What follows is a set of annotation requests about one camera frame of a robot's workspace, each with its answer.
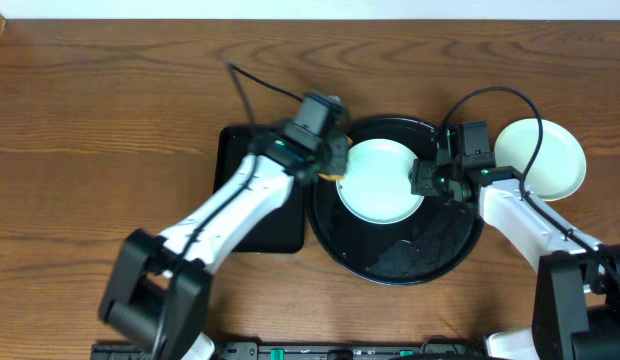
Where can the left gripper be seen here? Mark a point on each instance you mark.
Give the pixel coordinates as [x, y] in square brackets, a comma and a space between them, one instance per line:
[335, 156]

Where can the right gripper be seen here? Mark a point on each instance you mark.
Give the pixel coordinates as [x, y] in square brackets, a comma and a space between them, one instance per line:
[421, 177]

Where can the yellow sponge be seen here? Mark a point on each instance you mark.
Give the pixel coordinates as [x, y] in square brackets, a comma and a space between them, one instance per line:
[335, 176]

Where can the light green plate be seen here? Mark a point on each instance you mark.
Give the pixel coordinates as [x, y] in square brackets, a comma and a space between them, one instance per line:
[376, 187]
[560, 166]

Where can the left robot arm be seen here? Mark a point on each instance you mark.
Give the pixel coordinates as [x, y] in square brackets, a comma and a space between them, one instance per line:
[158, 292]

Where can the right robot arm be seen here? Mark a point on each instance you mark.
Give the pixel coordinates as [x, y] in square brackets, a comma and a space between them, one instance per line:
[577, 300]

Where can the round black tray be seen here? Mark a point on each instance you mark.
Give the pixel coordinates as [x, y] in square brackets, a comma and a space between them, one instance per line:
[425, 246]

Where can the rectangular black tray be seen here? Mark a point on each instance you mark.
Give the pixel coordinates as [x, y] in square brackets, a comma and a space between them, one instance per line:
[282, 230]

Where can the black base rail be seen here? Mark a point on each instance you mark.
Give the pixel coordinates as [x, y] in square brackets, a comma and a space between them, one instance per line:
[254, 351]

